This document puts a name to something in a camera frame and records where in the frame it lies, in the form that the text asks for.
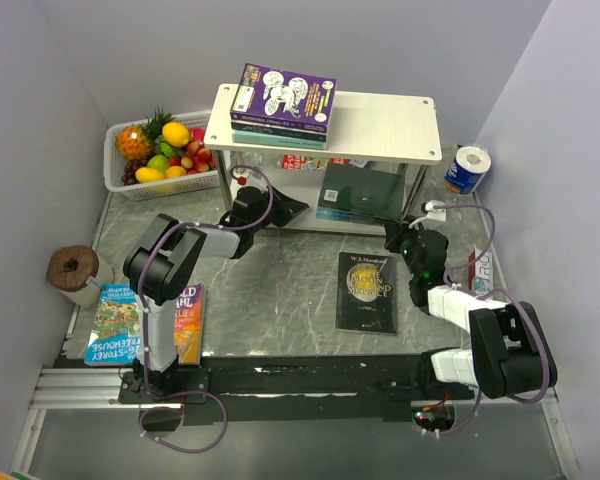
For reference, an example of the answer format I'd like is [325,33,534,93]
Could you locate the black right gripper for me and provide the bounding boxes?
[384,215,431,279]

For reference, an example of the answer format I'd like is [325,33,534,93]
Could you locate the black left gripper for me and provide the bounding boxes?
[250,185,309,234]

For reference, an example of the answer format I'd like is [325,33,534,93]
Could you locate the red 13-Storey Treehouse book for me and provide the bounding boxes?
[280,154,349,171]

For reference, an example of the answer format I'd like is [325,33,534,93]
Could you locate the dark green book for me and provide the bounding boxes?
[316,164,405,215]

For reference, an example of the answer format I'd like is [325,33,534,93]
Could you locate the dark grey Mansfield book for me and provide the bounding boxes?
[335,252,398,335]

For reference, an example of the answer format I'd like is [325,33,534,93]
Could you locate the teal paperback book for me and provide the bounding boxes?
[232,131,327,150]

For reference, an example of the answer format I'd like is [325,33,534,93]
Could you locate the Little Women floral book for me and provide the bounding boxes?
[231,121,327,142]

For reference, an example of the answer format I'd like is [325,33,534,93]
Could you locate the purple 52-Storey Treehouse book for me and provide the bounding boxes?
[230,63,337,134]

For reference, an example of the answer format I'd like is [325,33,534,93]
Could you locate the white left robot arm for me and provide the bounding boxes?
[123,186,309,402]

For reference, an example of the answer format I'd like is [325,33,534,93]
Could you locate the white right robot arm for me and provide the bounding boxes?
[385,224,558,403]

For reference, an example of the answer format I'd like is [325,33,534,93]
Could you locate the white two-tier shelf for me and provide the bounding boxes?
[203,83,443,237]

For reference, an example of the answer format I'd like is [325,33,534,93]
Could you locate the red white toothpaste box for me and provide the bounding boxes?
[468,248,495,296]

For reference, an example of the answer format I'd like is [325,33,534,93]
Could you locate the toilet paper roll blue wrap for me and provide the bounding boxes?
[444,146,492,195]

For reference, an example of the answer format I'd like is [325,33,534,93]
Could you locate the red apples cluster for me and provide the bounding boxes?
[168,127,216,175]

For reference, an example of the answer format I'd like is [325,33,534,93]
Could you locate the yellow lemon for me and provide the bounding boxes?
[162,121,191,148]

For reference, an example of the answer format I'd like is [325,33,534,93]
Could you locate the green apple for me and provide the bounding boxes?
[147,155,170,174]

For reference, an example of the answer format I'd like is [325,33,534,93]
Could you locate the Roald Dahl Charlie book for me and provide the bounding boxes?
[174,284,205,365]

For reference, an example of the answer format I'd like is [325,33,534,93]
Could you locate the yellow mango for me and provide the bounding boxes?
[135,167,166,184]

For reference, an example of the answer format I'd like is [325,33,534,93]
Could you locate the dark grapes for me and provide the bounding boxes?
[121,159,148,186]

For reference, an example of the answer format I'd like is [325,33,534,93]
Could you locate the pineapple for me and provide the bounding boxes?
[116,108,174,161]

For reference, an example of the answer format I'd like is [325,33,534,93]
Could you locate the white plastic fruit basket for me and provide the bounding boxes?
[103,111,219,201]

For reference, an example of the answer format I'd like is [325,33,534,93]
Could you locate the blue 26-Storey Treehouse book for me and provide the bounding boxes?
[84,284,141,367]

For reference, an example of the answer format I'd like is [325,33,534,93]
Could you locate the brown paper roll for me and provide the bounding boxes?
[46,245,114,307]

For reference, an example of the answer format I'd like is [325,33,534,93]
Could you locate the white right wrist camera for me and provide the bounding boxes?
[408,200,447,229]

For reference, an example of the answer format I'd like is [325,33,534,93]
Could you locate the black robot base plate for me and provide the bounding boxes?
[118,354,474,426]

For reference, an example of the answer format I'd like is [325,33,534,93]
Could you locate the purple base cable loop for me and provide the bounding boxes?
[138,390,229,455]

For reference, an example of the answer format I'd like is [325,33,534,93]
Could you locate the aluminium frame rail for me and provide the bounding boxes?
[12,369,582,479]

